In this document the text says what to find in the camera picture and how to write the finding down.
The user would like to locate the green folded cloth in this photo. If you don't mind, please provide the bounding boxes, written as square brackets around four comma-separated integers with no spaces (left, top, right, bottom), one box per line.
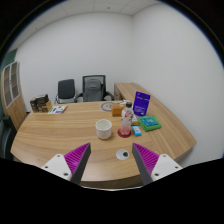
[137,114,163,133]

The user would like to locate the dark office chair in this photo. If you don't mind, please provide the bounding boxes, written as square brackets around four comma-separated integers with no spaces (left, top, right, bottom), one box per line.
[54,78,78,105]

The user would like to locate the tall dark brown cardboard box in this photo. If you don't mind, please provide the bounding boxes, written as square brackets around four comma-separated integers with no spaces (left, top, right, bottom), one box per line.
[29,96,43,114]

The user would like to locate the flat black cardboard box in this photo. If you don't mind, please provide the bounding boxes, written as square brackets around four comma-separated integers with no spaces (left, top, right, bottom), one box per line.
[34,93,50,105]

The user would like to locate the small orange box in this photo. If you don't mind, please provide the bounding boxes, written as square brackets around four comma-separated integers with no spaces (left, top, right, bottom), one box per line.
[111,103,126,118]

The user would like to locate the white paper cup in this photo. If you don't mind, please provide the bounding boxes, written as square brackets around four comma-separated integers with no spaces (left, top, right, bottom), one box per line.
[95,119,113,140]

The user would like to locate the clear black-capped drink bottle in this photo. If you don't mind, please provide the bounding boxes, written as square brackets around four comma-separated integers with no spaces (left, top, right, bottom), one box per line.
[120,101,135,136]

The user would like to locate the white and green leaflet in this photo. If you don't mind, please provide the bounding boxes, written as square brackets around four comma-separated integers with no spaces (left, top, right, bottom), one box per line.
[47,104,69,115]

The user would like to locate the wooden glass-door cabinet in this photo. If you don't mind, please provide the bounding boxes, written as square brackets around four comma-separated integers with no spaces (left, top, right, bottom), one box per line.
[0,60,28,131]

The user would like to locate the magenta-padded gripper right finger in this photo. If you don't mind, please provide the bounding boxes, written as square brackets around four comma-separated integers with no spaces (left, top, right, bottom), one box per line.
[131,142,183,186]

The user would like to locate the purple stand-up pouch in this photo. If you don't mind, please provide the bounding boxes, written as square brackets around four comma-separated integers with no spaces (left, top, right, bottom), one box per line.
[132,91,152,117]

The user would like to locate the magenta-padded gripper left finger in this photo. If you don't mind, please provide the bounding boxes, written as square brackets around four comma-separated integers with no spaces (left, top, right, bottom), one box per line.
[41,142,92,186]

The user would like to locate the black armchair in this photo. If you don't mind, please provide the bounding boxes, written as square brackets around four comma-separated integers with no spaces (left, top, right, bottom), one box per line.
[0,114,17,161]

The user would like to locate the small blue packet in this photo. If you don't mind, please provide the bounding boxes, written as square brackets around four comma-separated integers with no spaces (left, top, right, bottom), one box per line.
[131,125,143,138]

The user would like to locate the blue flat packet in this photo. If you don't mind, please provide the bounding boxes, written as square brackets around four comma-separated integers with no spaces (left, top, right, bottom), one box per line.
[141,116,159,127]

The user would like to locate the wooden side desk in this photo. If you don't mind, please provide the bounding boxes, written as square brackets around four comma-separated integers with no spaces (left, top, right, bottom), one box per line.
[113,82,149,103]

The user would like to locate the grey mesh office chair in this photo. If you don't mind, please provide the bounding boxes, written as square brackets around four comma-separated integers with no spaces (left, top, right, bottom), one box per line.
[76,74,115,103]

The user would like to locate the paper sheet with round print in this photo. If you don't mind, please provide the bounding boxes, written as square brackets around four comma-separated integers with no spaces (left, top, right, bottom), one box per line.
[100,100,123,113]

